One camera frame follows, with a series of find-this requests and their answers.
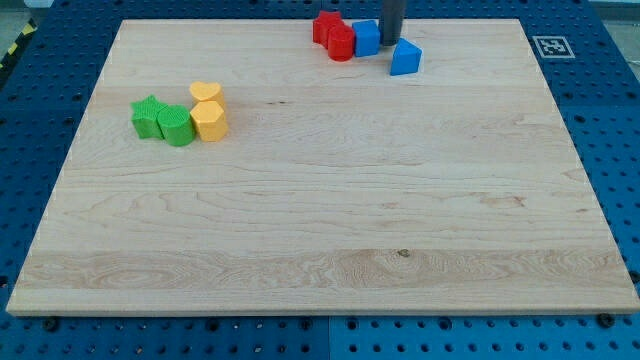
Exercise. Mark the blue triangle block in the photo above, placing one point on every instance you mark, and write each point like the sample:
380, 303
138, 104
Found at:
406, 58

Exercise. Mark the yellow hexagon block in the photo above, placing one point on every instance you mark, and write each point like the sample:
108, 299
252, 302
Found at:
209, 120

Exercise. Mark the wooden board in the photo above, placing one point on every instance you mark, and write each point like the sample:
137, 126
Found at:
338, 189

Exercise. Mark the yellow heart block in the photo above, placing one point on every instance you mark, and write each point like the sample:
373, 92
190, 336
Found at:
207, 91

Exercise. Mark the red cylinder block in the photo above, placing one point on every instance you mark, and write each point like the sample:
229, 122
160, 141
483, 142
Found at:
340, 43

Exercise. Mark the red star block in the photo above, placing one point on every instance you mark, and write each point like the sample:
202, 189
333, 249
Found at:
322, 24

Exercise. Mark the blue cube block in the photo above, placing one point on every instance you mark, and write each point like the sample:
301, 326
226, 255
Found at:
367, 38

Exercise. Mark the green cylinder block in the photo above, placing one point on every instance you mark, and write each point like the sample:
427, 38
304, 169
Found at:
176, 126

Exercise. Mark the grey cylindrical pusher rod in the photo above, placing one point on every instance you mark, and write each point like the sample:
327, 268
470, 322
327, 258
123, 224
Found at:
391, 19

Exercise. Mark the green star block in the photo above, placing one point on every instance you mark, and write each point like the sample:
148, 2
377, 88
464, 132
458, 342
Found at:
145, 117

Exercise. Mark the white fiducial marker tag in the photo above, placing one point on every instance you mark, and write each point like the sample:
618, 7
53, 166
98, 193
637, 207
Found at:
553, 47

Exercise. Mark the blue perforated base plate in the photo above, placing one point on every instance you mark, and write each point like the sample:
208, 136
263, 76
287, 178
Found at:
45, 95

